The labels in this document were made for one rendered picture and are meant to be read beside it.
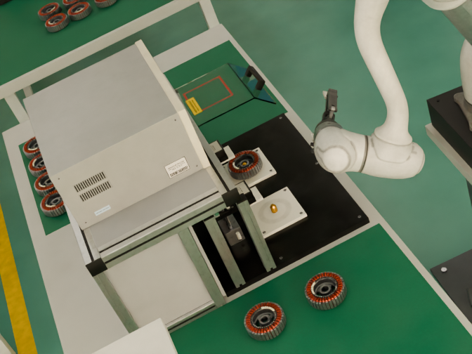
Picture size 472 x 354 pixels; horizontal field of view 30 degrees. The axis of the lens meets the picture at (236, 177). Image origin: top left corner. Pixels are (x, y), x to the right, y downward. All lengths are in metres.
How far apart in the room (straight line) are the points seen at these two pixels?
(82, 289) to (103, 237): 0.49
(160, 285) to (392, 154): 0.72
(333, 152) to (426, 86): 2.02
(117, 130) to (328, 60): 2.43
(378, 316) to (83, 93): 1.02
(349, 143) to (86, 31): 2.06
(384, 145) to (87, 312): 1.05
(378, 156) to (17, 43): 2.37
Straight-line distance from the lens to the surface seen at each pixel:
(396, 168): 2.36
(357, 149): 2.33
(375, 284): 2.45
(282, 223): 2.65
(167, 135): 2.32
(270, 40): 4.93
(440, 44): 4.52
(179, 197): 2.35
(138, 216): 2.36
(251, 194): 2.58
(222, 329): 2.49
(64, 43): 4.10
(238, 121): 3.14
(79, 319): 2.74
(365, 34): 2.23
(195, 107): 2.73
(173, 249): 2.37
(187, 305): 2.52
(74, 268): 2.91
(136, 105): 2.39
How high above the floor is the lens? 2.59
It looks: 39 degrees down
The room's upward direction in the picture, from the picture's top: 23 degrees counter-clockwise
